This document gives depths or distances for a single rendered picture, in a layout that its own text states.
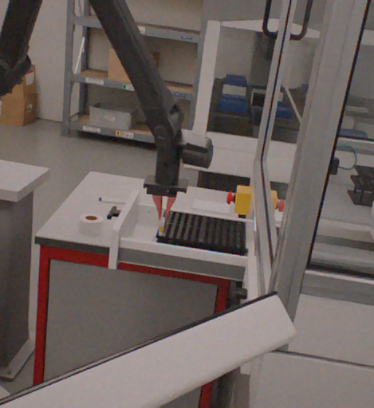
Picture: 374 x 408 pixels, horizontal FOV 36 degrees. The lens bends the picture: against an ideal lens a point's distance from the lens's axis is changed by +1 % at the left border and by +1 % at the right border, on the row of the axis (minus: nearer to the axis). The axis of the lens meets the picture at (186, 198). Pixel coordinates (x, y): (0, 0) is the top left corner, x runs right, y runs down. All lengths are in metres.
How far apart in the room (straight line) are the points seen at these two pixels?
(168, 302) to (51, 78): 4.53
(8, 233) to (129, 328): 0.61
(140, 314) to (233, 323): 1.21
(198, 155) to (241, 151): 0.97
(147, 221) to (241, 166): 0.73
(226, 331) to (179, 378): 0.07
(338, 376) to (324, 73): 0.48
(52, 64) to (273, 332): 5.54
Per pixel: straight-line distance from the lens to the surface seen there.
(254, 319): 0.55
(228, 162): 2.23
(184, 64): 5.62
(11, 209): 2.08
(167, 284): 1.67
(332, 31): 0.80
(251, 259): 1.27
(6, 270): 2.18
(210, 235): 1.43
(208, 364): 0.50
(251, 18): 2.14
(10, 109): 5.81
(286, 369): 0.98
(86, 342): 1.83
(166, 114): 1.22
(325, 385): 1.01
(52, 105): 6.06
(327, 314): 0.94
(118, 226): 1.34
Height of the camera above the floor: 1.47
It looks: 20 degrees down
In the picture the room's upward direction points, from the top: 8 degrees clockwise
